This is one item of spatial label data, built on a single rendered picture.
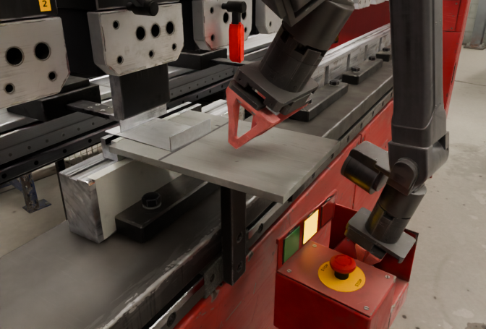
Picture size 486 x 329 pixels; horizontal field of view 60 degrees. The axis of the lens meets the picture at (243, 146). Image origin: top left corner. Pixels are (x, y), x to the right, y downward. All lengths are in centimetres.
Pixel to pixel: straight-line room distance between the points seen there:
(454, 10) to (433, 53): 203
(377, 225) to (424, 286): 128
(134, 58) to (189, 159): 15
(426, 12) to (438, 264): 167
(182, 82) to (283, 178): 64
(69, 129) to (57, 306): 41
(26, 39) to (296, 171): 32
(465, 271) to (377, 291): 147
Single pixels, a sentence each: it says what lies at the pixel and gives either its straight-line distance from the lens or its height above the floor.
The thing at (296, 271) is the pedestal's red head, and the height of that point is 78.
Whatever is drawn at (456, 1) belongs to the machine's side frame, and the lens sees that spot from 261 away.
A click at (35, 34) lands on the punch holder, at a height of 116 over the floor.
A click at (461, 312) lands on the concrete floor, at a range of 193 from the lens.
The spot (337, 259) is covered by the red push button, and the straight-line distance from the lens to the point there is 69.
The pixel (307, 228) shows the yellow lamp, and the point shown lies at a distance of 74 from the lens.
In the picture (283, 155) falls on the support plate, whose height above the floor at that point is 100.
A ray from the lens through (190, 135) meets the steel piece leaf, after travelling 58.
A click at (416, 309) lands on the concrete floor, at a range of 187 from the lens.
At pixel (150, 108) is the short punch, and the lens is 65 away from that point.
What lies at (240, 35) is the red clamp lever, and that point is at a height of 112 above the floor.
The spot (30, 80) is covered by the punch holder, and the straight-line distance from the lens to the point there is 48.
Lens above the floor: 123
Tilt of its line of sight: 23 degrees down
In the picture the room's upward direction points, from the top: straight up
